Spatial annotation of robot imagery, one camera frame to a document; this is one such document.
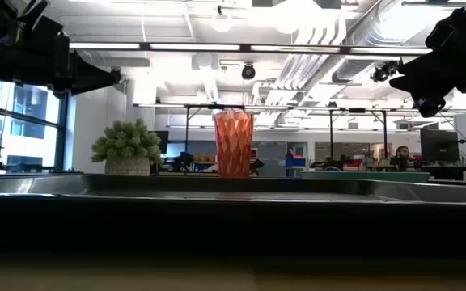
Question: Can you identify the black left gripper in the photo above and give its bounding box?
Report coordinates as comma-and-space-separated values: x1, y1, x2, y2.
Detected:
21, 13, 122, 100

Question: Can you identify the orange faceted plastic cup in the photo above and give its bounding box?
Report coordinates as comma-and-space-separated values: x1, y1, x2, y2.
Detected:
213, 110, 256, 179

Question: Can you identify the black plastic tray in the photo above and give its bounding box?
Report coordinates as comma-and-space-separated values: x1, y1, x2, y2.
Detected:
0, 173, 466, 260

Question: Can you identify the black ceiling spotlight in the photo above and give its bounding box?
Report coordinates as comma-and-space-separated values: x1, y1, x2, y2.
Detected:
370, 60, 401, 84

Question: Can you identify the black computer monitor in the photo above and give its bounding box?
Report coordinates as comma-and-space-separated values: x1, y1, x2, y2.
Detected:
419, 128, 460, 164

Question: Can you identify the green potted succulent plant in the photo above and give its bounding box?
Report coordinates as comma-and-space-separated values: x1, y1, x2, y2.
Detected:
90, 117, 165, 178

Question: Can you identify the person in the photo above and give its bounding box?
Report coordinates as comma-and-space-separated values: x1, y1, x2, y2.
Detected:
389, 145, 416, 172

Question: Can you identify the dark flat screen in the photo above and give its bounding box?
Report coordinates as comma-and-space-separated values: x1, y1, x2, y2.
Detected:
153, 129, 171, 156

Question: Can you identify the black beam with light strips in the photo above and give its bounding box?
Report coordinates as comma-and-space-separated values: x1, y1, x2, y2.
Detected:
68, 40, 434, 57

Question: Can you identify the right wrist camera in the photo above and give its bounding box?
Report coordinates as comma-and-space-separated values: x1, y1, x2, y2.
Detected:
412, 94, 447, 120

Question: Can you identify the window with dark frame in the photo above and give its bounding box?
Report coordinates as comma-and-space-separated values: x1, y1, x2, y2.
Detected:
0, 77, 70, 172

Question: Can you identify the black tubular station frame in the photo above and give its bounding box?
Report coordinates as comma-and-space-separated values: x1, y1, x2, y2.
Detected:
184, 103, 248, 163
328, 107, 389, 163

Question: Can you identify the small black rig camera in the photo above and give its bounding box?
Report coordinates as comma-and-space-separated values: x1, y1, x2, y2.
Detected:
240, 61, 257, 82

